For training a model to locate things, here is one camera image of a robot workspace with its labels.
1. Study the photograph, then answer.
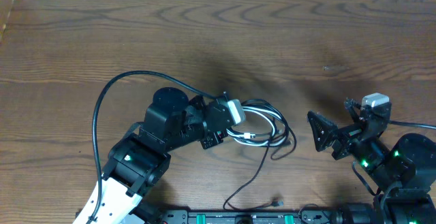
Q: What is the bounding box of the right camera black cable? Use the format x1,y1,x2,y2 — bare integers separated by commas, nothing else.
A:
388,120,436,131

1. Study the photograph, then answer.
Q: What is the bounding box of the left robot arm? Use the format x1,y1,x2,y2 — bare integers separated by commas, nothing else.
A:
75,87,245,223

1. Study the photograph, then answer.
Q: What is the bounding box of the white USB cable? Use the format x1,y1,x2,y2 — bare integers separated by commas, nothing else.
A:
226,106,287,148

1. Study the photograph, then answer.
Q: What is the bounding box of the left camera black cable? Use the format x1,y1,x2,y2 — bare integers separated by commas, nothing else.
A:
87,69,219,224

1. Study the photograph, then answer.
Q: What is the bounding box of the camera black cable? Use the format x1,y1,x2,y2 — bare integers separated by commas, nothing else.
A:
87,69,219,224
388,120,436,131

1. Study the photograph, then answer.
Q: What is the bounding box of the black USB cable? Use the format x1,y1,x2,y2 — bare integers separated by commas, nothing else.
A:
223,98,298,211

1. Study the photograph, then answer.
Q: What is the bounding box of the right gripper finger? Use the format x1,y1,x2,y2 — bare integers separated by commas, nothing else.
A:
344,98,366,123
307,110,339,151

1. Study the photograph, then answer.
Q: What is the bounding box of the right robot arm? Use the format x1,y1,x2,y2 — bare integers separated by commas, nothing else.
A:
307,93,435,223

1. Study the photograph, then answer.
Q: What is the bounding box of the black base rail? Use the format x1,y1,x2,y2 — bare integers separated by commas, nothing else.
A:
120,209,375,224

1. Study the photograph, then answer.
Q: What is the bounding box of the small black wire loop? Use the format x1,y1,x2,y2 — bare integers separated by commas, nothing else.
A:
298,203,330,224

